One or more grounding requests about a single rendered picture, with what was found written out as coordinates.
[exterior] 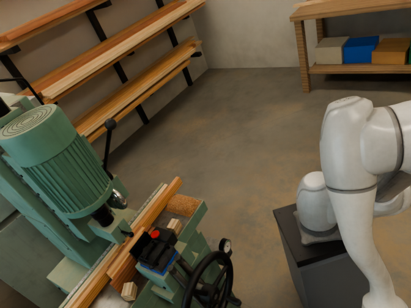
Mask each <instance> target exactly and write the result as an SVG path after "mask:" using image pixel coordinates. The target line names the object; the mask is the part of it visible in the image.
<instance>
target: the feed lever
mask: <svg viewBox="0 0 411 308"><path fill-rule="evenodd" d="M104 125H105V128H106V129H107V136H106V147H105V157H104V163H103V170H104V171H105V172H106V174H107V176H108V177H109V178H110V180H111V181H112V180H113V179H114V177H113V175H112V174H111V173H110V172H109V171H108V170H107V166H108V157H109V149H110V143H111V135H112V130H114V129H115V128H116V126H117V123H116V121H115V120H114V119H111V118H110V119H106V120H105V123H104Z"/></svg>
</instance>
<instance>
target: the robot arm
mask: <svg viewBox="0 0 411 308"><path fill-rule="evenodd" d="M319 146H320V163H321V168H322V171H315V172H310V173H308V174H306V175H305V176H304V177H303V178H302V179H301V180H300V183H299V185H298V188H297V193H296V204H297V211H295V212H293V216H294V218H295V219H296V221H297V225H298V228H299V231H300V234H301V237H302V240H301V242H302V245H303V246H309V245H310V244H314V243H322V242H327V241H335V240H342V241H343V243H344V246H345V248H346V250H347V252H348V254H349V255H350V257H351V259H352V260H353V261H354V262H355V264H356V265H357V266H358V267H359V269H360V270H361V271H362V273H363V274H364V275H365V276H366V278H367V279H368V281H369V286H370V291H369V293H367V294H365V295H364V297H363V302H362V307H361V308H408V306H407V304H406V303H405V302H404V301H403V300H402V299H401V298H400V297H398V296H396V294H395V292H394V287H393V283H392V280H391V277H390V274H389V272H388V270H387V268H386V266H385V264H384V262H383V260H382V259H381V257H380V255H379V253H378V251H377V249H376V246H375V244H374V240H373V236H372V219H373V218H380V217H386V216H394V215H398V214H400V213H402V212H403V211H405V210H406V209H408V208H409V207H410V205H411V187H410V186H411V100H410V101H405V102H402V103H398V104H394V105H391V106H384V107H378V108H373V105H372V101H371V100H368V99H366V98H362V97H358V96H351V97H346V98H342V99H340V100H336V101H334V102H332V103H330V104H329V105H328V107H327V110H326V112H325V114H324V118H323V120H322V125H321V129H320V143H319Z"/></svg>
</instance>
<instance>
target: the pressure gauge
mask: <svg viewBox="0 0 411 308"><path fill-rule="evenodd" d="M227 246H228V247H227ZM230 249H231V240H230V239H226V238H222V239H221V241H220V243H219V251H223V252H225V253H228V252H229V251H230Z"/></svg>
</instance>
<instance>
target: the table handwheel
mask: <svg viewBox="0 0 411 308"><path fill-rule="evenodd" d="M216 259H221V260H222V261H223V262H224V267H223V269H222V270H221V272H220V273H219V275H218V277H217V278H216V280H215V282H214V283H213V284H209V283H206V284H204V285H202V284H200V283H198V281H199V279H200V277H201V276H202V274H203V272H204V271H205V269H206V268H207V267H208V266H209V265H210V264H211V263H212V262H213V261H214V260H216ZM225 273H226V283H225V287H224V292H223V296H222V299H221V301H220V304H219V306H218V308H227V306H228V302H229V301H227V300H226V297H227V296H231V291H232V285H233V279H234V271H233V265H232V261H231V259H230V257H229V256H228V255H227V253H225V252H223V251H213V252H211V253H209V254H207V255H206V256H205V257H204V258H203V259H202V260H201V261H200V262H199V264H198V265H197V267H196V268H195V269H194V271H193V273H192V275H191V277H190V278H189V280H188V283H187V286H186V289H185V292H184V294H183V299H182V305H181V308H190V307H191V300H192V297H193V294H195V295H199V296H200V300H201V301H203V302H205V303H207V308H212V305H214V304H216V303H217V301H218V299H219V297H220V290H219V288H218V287H217V286H218V284H219V283H220V280H221V279H222V277H223V276H224V274H225Z"/></svg>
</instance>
